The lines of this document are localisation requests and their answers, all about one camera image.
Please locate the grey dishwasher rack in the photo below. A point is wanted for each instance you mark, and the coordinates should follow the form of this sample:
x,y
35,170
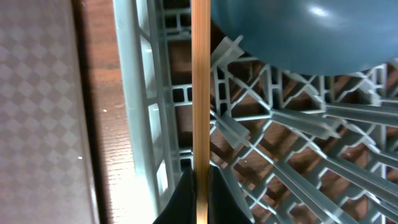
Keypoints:
x,y
303,148

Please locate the dark blue plate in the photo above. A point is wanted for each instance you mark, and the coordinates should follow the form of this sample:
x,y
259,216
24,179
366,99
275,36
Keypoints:
x,y
312,37

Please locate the brown serving tray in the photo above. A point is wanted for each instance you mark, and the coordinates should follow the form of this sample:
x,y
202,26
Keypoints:
x,y
46,171

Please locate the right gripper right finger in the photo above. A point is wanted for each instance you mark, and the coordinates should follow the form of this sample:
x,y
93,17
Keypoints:
x,y
226,201

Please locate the wooden chopstick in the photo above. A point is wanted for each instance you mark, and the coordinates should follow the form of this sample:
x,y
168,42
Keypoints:
x,y
206,93
197,93

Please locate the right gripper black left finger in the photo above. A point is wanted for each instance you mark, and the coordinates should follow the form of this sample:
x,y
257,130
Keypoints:
x,y
181,208

